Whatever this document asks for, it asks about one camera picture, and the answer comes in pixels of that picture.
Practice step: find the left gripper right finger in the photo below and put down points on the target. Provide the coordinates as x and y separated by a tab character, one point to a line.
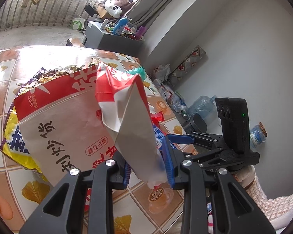
233	210

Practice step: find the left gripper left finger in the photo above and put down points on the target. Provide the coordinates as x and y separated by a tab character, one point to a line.
62	210

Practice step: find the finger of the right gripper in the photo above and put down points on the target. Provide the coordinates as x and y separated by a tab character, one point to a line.
180	139

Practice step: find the purple instant noodle bag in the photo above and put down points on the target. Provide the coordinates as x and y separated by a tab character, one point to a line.
14	145

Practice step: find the black rice cooker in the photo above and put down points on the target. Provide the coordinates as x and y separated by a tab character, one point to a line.
194	124

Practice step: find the empty blue water jug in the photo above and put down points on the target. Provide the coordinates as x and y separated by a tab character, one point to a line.
203	106

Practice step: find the pile of food packages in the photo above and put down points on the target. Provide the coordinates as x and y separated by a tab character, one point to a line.
172	98

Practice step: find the white plastic bag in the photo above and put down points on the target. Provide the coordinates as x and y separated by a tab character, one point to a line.
161	72

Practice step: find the rolled patterned mat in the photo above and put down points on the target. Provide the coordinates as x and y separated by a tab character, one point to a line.
186	65

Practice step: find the large red white paper bag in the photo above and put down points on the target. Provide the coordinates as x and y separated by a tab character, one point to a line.
61	124

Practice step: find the purple cup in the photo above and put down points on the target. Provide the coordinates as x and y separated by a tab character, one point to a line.
141	31

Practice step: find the blue detergent bottle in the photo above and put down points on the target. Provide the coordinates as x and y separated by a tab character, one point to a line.
119	27

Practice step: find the dark grey cabinet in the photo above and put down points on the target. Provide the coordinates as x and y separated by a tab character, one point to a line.
96	38

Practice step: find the green white shopping bag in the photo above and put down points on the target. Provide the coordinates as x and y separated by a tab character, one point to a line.
78	23

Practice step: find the metal balcony railing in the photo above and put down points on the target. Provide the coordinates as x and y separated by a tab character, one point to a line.
46	12

